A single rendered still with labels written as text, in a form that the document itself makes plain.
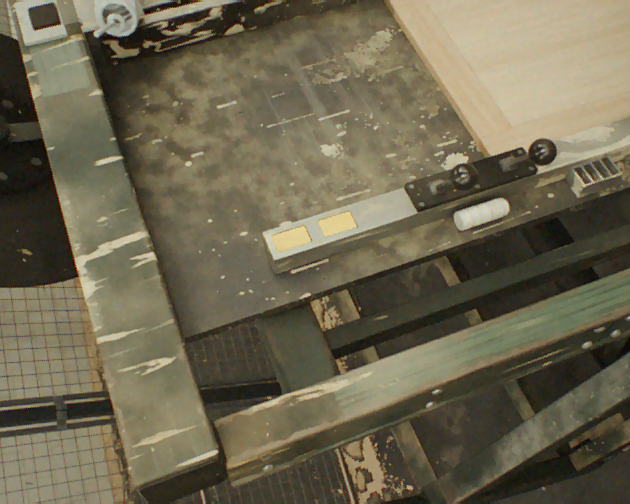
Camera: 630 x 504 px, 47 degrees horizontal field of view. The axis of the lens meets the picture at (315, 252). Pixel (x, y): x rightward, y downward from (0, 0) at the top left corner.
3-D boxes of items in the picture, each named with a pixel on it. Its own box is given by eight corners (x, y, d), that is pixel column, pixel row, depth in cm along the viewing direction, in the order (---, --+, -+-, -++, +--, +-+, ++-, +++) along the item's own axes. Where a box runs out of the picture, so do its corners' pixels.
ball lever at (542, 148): (519, 175, 110) (566, 158, 97) (497, 182, 110) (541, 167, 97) (511, 151, 110) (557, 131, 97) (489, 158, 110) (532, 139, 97)
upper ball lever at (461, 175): (448, 198, 108) (486, 184, 95) (425, 205, 107) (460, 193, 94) (440, 173, 108) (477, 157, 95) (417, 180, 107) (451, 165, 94)
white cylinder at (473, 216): (460, 234, 108) (507, 219, 110) (464, 223, 106) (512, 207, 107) (451, 219, 110) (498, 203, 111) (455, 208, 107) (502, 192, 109)
